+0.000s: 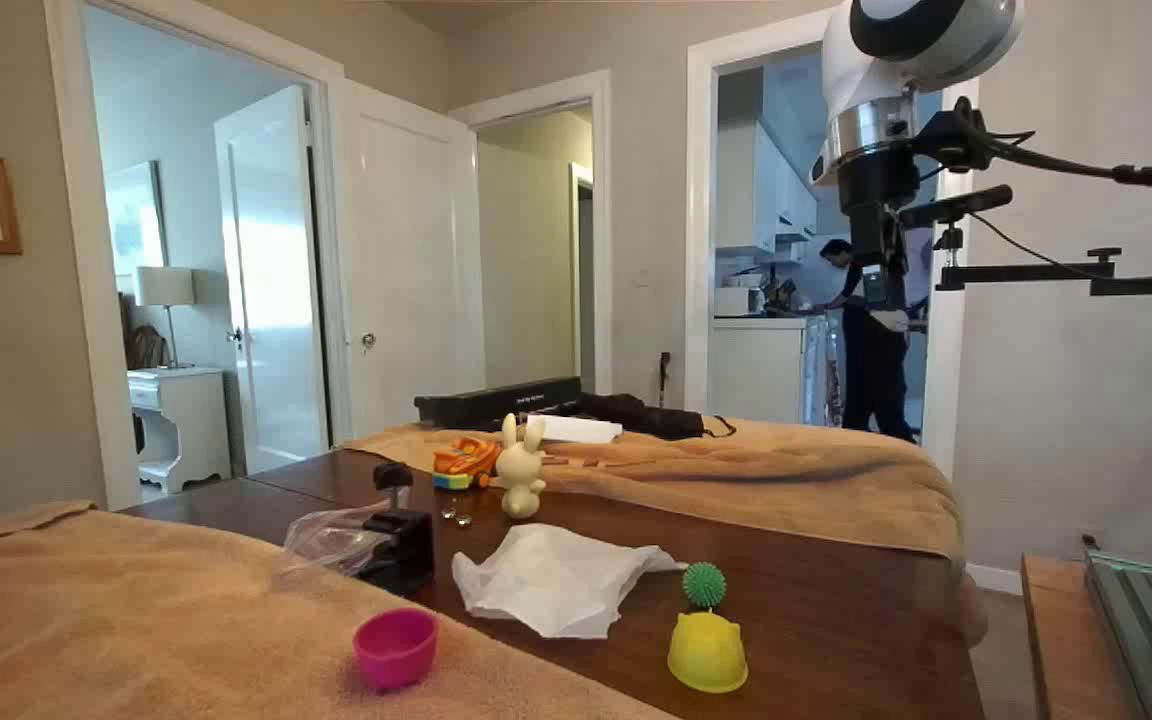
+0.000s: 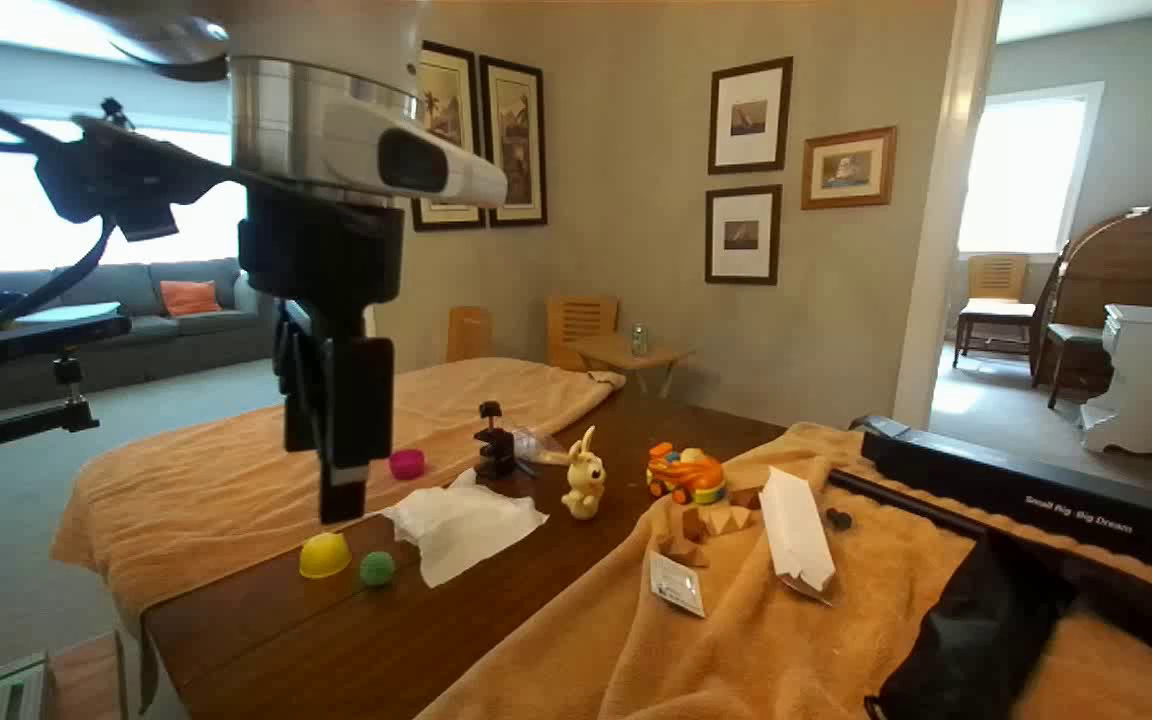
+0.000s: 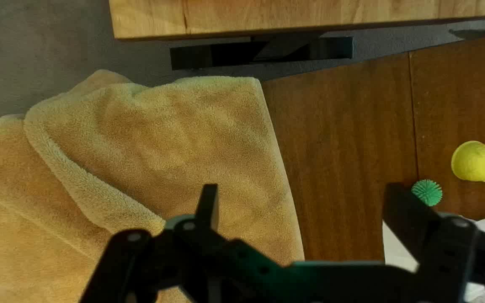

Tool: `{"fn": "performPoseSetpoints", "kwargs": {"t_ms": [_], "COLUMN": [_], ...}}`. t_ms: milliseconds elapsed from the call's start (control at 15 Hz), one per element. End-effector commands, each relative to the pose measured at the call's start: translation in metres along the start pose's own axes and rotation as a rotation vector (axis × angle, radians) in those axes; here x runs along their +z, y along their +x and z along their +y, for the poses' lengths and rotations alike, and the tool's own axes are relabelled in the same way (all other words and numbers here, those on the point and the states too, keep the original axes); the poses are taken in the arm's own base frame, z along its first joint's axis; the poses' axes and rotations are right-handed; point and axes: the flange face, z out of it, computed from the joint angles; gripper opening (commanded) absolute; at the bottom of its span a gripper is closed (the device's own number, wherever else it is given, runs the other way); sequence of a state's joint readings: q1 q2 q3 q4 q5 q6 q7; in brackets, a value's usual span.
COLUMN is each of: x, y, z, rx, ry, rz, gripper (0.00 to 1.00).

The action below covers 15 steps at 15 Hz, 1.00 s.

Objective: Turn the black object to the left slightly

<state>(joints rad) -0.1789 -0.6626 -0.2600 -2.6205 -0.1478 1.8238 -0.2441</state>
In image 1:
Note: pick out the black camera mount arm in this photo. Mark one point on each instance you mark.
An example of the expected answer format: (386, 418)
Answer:
(1022, 236)

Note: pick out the pink plastic cup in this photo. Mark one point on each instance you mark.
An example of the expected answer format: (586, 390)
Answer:
(394, 650)

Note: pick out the clear plastic crayon bag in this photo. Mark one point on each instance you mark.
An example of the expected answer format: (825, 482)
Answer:
(335, 536)

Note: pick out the orange toy truck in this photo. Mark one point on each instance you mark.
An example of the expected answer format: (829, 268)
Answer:
(465, 464)

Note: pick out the white paper towel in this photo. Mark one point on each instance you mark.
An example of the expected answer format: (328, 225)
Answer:
(554, 582)

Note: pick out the green ball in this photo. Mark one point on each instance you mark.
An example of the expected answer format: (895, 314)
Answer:
(705, 585)

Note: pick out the person in white shirt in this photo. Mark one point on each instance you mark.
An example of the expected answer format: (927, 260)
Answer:
(873, 348)

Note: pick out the tan towel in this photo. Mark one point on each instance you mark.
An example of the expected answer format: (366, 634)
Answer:
(787, 476)
(123, 618)

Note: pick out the black fabric bag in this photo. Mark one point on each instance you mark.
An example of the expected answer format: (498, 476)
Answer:
(638, 418)

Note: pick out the tan towel far side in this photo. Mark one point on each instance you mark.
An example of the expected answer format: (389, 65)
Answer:
(787, 476)

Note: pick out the black long case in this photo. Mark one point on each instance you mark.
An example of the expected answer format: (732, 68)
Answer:
(490, 406)

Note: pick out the cream bunny figurine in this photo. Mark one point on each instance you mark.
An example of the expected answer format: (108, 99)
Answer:
(517, 471)

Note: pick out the tan towel near side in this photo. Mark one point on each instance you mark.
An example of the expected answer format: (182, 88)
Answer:
(123, 618)

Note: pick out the table lamp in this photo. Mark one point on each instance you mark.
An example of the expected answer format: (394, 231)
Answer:
(167, 290)

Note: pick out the white dresser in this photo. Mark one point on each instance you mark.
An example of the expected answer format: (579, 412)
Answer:
(187, 428)

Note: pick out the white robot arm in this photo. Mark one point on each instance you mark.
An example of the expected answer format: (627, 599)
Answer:
(873, 61)

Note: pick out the black clamp object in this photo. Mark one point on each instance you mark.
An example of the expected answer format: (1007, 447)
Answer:
(405, 549)

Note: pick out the yellow plastic cup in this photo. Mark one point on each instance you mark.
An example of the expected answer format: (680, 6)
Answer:
(705, 653)

